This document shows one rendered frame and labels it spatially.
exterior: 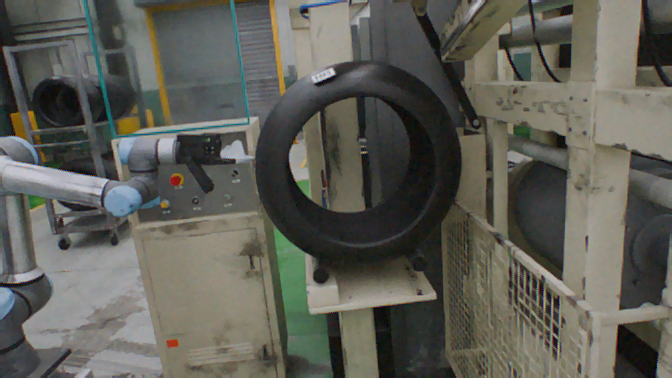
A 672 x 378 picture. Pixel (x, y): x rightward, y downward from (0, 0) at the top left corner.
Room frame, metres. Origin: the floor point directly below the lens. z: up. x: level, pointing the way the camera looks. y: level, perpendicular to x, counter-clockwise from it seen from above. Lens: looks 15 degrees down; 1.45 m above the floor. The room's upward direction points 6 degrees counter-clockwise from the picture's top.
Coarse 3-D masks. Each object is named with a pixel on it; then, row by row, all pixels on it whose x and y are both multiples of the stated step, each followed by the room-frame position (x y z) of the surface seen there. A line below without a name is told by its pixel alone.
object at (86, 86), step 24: (24, 48) 4.21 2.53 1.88; (48, 48) 4.24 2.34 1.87; (72, 48) 4.20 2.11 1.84; (48, 96) 4.58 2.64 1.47; (72, 96) 5.00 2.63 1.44; (96, 96) 4.44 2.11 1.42; (24, 120) 4.21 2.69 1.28; (48, 120) 4.32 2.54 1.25; (72, 120) 4.30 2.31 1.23; (96, 120) 4.73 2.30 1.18; (48, 144) 4.19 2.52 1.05; (72, 144) 4.18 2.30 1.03; (96, 144) 4.21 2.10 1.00; (72, 168) 4.30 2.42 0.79; (96, 168) 4.20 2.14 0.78; (48, 216) 4.22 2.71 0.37; (72, 216) 4.21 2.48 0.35; (96, 216) 4.64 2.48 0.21
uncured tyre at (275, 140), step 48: (288, 96) 1.22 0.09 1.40; (336, 96) 1.18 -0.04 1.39; (384, 96) 1.19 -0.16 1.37; (432, 96) 1.23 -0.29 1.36; (288, 144) 1.18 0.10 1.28; (432, 144) 1.20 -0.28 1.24; (288, 192) 1.17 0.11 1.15; (432, 192) 1.20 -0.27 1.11; (288, 240) 1.22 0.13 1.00; (336, 240) 1.19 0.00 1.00; (384, 240) 1.19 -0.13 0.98
